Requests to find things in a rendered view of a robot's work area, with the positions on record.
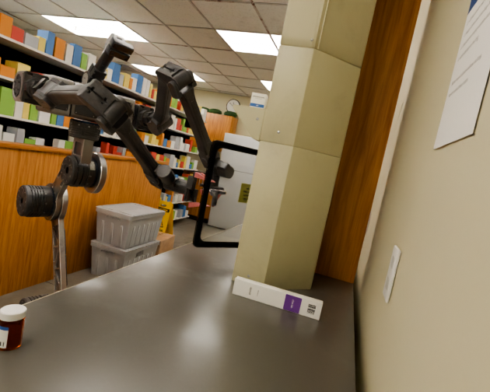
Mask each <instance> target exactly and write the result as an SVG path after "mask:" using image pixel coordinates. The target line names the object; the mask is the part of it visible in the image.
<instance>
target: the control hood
mask: <svg viewBox="0 0 490 392"><path fill-rule="evenodd" d="M233 109H234V110H235V112H236V114H237V115H238V117H239V118H240V120H241V121H242V123H243V125H244V126H245V128H246V129H247V131H248V132H249V134H250V136H251V138H253V139H254V140H256V141H258V142H259V141H260V140H261V132H262V128H263V124H264V117H265V113H266V109H261V108H256V107H247V106H241V105H236V104H234V105H233Z"/></svg>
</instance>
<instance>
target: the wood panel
mask: <svg viewBox="0 0 490 392"><path fill-rule="evenodd" d="M421 2H422V0H376V7H375V11H374V14H373V21H372V24H371V27H370V32H369V37H368V41H367V45H366V51H365V54H364V58H363V62H362V68H361V72H360V76H359V82H358V85H357V90H356V93H355V99H354V103H353V106H352V112H351V117H350V120H349V123H348V130H347V133H346V137H345V143H344V147H343V150H342V154H341V160H340V164H339V167H338V174H337V177H336V181H335V185H334V191H333V194H332V198H331V204H330V208H329V212H328V215H327V221H326V225H325V229H324V235H323V239H322V242H321V246H320V252H319V256H318V259H317V266H316V269H315V273H317V274H320V275H325V276H328V277H331V278H336V279H339V280H342V281H345V282H350V283H352V284H353V282H354V279H355V273H356V270H357V267H358V262H359V257H360V254H361V250H362V245H363V240H364V237H365V234H366V228H367V225H368V221H369V215H370V212H371V208H372V205H373V199H374V195H375V192H376V186H377V183H378V180H379V176H380V170H381V166H382V163H383V158H384V154H385V150H386V147H387V141H388V138H389V134H390V129H391V125H392V121H393V118H394V112H395V109H396V106H397V99H398V96H399V92H400V89H401V83H402V79H403V76H404V70H405V67H406V64H407V60H408V54H409V51H410V47H411V42H412V38H413V34H414V31H415V25H416V22H417V18H418V12H419V9H420V5H421Z"/></svg>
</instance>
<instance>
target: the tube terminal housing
mask: <svg viewBox="0 0 490 392"><path fill-rule="evenodd" d="M360 72H361V69H360V68H358V67H356V66H354V65H351V64H349V63H347V62H345V61H342V60H340V59H338V58H335V57H333V56H330V55H329V54H326V53H324V52H322V51H319V50H317V49H315V48H308V47H293V46H284V45H279V49H278V56H277V60H276V64H275V71H274V75H273V79H272V83H271V90H270V94H269V98H268V105H267V110H266V113H265V117H264V124H263V128H262V132H261V140H260V143H259V147H258V151H257V158H256V162H255V166H254V173H253V177H252V181H251V186H250V193H249V197H248V201H247V207H246V211H245V216H244V220H243V227H242V231H241V235H240V241H239V246H238V250H237V254H236V261H235V265H234V269H233V276H232V280H233V281H235V278H236V277H237V276H240V277H243V278H247V279H250V280H253V281H256V282H260V283H264V284H266V285H271V286H274V287H277V288H280V289H311V286H312V283H313V277H314V273H315V269H316V266H317V259H318V256H319V252H320V246H321V242H322V239H323V235H324V229H325V225H326V221H327V215H328V212H329V208H330V204H331V198H332V194H333V191H334V185H335V181H336V177H337V174H338V167H339V164H340V160H341V154H342V150H343V147H344V143H345V137H346V133H347V130H348V123H349V120H350V117H351V112H352V106H353V103H354V99H355V93H356V90H357V85H358V82H359V76H360Z"/></svg>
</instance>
